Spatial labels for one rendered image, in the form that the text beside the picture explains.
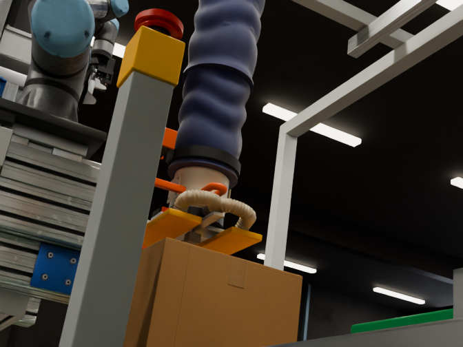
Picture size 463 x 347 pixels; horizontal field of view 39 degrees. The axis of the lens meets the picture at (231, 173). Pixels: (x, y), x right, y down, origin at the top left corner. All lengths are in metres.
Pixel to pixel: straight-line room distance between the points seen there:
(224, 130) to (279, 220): 3.42
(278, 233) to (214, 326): 3.78
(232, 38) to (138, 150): 1.34
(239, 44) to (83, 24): 0.92
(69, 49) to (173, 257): 0.56
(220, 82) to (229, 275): 0.68
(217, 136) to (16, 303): 0.86
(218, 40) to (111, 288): 1.45
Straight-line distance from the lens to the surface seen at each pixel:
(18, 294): 1.40
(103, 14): 2.26
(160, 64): 0.90
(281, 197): 5.46
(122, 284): 0.80
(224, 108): 2.03
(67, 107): 1.39
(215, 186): 1.86
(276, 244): 5.33
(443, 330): 0.53
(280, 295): 1.71
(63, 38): 1.30
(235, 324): 1.64
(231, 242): 1.91
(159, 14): 0.94
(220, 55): 2.12
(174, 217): 1.79
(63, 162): 1.33
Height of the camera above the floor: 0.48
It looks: 23 degrees up
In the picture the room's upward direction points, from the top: 8 degrees clockwise
